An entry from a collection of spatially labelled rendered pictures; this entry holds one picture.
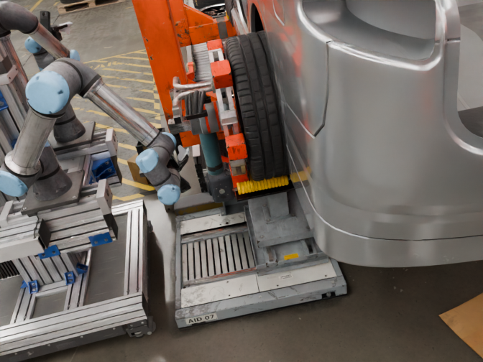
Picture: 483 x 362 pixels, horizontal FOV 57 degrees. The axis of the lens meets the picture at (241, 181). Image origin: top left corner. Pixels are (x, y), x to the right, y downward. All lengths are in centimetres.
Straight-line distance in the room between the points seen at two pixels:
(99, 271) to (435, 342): 161
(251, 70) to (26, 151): 86
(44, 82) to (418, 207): 107
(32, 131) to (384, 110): 109
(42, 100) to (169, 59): 103
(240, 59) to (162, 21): 62
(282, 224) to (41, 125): 130
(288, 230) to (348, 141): 131
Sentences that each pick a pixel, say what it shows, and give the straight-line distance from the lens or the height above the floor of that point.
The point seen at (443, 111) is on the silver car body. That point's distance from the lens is 97.
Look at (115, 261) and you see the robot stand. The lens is 243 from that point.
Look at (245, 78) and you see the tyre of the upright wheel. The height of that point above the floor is 109.
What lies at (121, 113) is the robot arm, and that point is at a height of 114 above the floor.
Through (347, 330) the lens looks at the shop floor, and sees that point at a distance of 215.
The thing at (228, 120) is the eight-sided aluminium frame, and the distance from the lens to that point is 178.
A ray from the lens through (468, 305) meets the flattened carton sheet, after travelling 229.
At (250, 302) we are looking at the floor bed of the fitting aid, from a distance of 218.
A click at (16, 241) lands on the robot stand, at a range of 192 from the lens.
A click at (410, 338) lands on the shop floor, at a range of 215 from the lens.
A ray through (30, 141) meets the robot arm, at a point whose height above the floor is 114.
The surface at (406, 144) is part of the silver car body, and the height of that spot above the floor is 122.
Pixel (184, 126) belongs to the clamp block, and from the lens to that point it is 186.
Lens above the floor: 173
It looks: 34 degrees down
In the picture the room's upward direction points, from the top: 11 degrees counter-clockwise
